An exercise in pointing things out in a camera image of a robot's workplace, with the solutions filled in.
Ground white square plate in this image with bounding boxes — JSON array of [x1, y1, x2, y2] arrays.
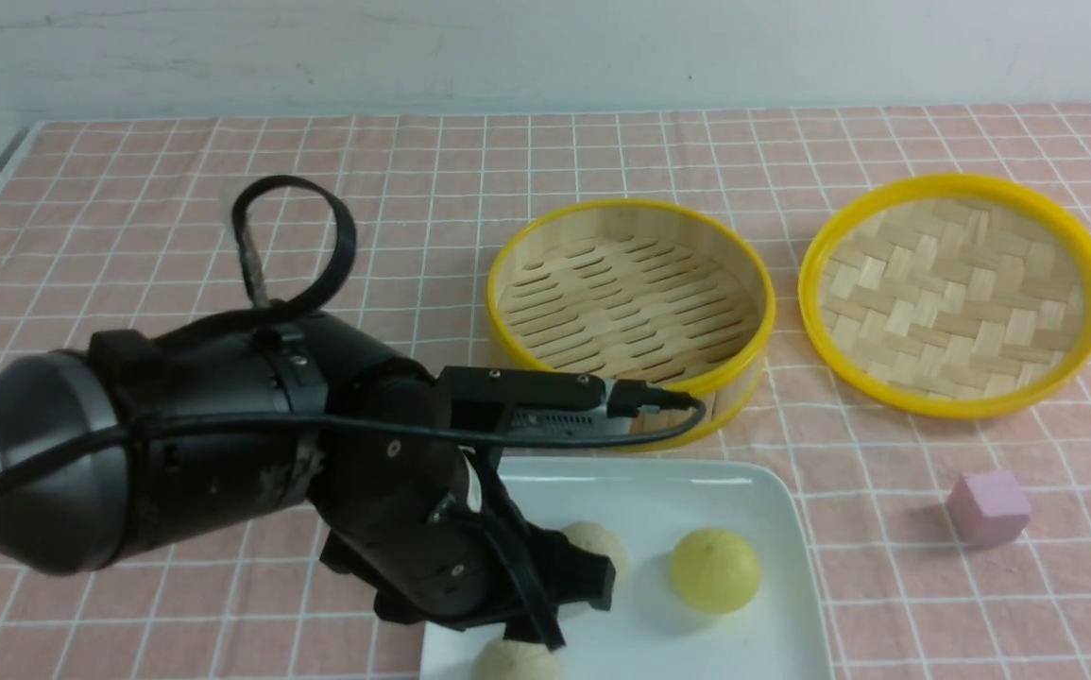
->
[[419, 458, 834, 680]]

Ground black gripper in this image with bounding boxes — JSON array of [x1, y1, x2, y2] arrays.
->
[[307, 429, 618, 651]]

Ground yellow steamed bun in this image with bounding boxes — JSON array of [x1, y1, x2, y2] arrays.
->
[[669, 528, 762, 616]]

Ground pink cube block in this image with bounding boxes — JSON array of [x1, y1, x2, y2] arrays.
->
[[944, 469, 1031, 547]]

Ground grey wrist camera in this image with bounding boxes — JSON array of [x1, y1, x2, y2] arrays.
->
[[439, 365, 697, 448]]

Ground white steamed bun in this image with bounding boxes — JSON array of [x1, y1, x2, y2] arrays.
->
[[561, 521, 632, 594], [470, 639, 563, 680]]

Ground yellow-rimmed woven steamer lid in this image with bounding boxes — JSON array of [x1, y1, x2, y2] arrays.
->
[[798, 174, 1091, 420]]

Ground yellow-rimmed bamboo steamer basket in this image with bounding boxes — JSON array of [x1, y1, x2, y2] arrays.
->
[[485, 198, 776, 449]]

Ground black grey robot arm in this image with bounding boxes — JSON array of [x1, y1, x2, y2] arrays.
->
[[0, 313, 618, 649]]

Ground black cable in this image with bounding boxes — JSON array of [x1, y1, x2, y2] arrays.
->
[[0, 175, 708, 653]]

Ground white steamed bun front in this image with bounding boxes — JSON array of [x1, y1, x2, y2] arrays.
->
[[470, 639, 563, 680]]

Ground pink checkered tablecloth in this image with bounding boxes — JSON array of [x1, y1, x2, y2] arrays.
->
[[0, 103, 1091, 679]]

